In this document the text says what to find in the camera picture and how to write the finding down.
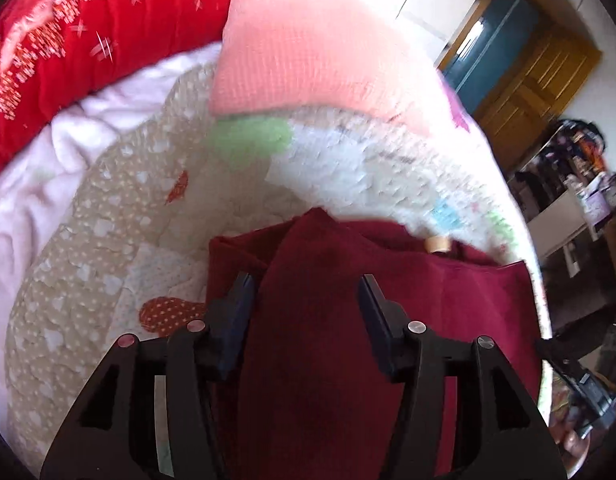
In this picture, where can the white fleece blanket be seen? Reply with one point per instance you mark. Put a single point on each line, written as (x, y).
(28, 185)

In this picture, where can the cluttered white side table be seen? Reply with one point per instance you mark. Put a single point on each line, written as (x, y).
(557, 230)

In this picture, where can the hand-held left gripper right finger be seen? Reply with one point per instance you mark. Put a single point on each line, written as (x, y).
(375, 320)

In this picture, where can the blue pleated curtain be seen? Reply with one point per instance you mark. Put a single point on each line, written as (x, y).
(492, 50)

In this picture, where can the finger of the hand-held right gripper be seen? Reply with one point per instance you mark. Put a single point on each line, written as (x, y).
(550, 351)

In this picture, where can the waffle-textured pillow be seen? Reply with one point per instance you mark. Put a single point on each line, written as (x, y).
(313, 50)

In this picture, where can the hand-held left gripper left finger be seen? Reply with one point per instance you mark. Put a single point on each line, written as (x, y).
(235, 320)

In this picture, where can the wooden panel door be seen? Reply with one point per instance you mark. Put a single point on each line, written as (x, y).
(532, 95)

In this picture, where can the pile of assorted clothes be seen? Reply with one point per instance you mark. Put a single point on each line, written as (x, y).
(577, 147)

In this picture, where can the person's right hand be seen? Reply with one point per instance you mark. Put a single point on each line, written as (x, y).
(567, 442)

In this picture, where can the patchwork quilted bedspread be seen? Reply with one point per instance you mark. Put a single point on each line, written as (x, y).
(113, 220)

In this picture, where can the red printed quilt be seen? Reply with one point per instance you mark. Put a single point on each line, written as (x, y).
(88, 60)

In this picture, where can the maroon fleece sweater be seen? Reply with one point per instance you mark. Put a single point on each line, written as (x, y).
(313, 360)

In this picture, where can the purple square clock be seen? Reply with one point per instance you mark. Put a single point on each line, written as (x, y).
(598, 207)

